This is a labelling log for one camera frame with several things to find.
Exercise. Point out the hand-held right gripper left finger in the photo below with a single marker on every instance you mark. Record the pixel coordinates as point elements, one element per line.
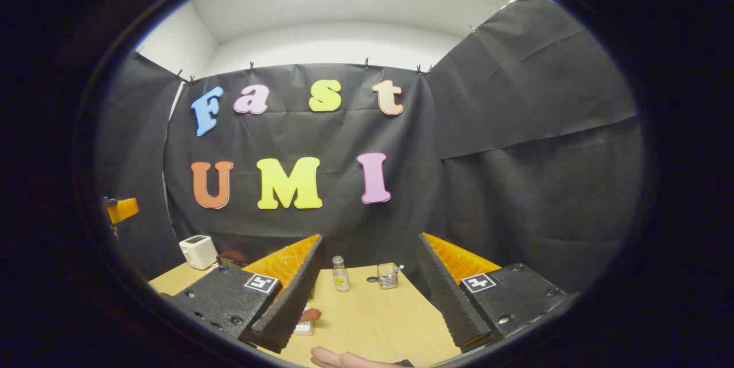
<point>292,299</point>

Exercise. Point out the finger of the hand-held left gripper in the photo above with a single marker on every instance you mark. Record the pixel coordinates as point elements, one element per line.
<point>121,209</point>

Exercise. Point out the black backdrop cloth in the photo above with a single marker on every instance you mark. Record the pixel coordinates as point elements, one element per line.
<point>487,127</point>

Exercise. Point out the small glass bottle yellow label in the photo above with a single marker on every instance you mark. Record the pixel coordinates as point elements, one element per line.
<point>340,276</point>

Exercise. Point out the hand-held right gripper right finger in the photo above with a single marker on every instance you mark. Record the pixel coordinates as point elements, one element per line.
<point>447,299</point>

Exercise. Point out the white toaster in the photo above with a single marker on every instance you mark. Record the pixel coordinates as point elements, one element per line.
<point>198,252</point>

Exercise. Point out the glass jar with utensil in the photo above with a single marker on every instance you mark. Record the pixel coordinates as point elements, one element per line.
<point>387,277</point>

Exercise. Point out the reddish brown food piece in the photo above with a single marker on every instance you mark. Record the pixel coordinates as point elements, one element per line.
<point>310,315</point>

